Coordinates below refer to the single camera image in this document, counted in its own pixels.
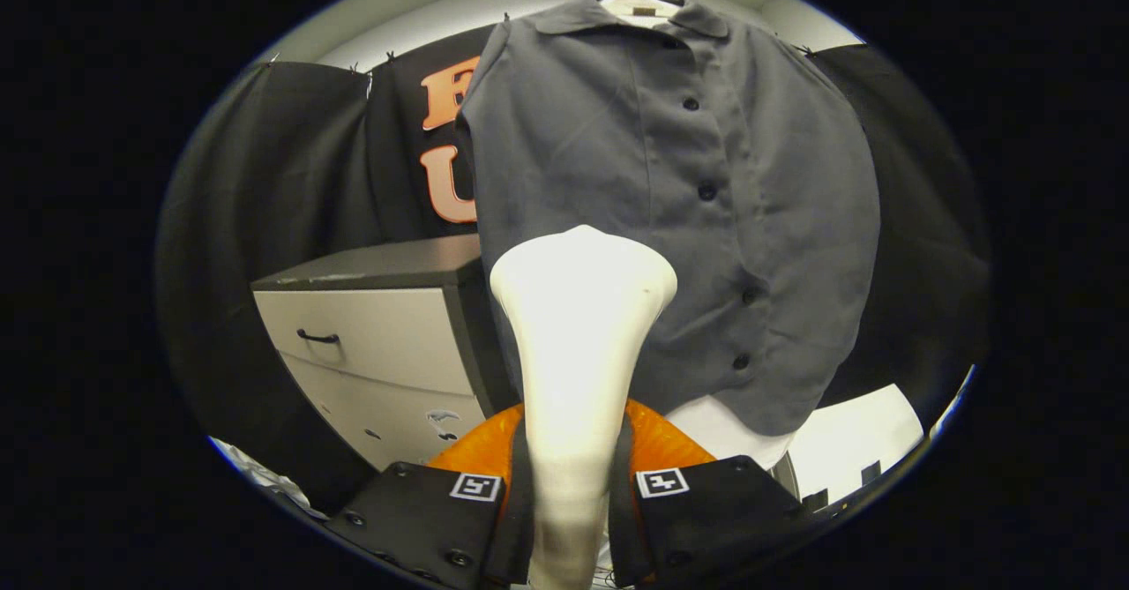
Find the crumpled white cloth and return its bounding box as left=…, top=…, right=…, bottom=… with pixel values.
left=212, top=438, right=310, bottom=518

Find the grey top drawer cabinet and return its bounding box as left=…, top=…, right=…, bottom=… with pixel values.
left=251, top=235, right=521, bottom=472

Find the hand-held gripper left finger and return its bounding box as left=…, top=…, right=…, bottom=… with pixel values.
left=322, top=403, right=537, bottom=590

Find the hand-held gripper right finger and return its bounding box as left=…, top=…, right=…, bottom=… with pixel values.
left=609, top=399, right=812, bottom=590

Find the white garment steamer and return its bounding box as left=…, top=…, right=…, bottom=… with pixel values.
left=490, top=225, right=678, bottom=590

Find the white mannequin torso stand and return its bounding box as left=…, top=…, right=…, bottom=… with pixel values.
left=595, top=0, right=799, bottom=472

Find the white box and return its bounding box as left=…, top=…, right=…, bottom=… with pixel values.
left=785, top=385, right=924, bottom=512

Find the grey button-up shirt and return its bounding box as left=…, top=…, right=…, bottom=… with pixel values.
left=456, top=0, right=883, bottom=437

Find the black backdrop cloth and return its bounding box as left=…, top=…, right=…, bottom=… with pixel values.
left=157, top=26, right=993, bottom=516

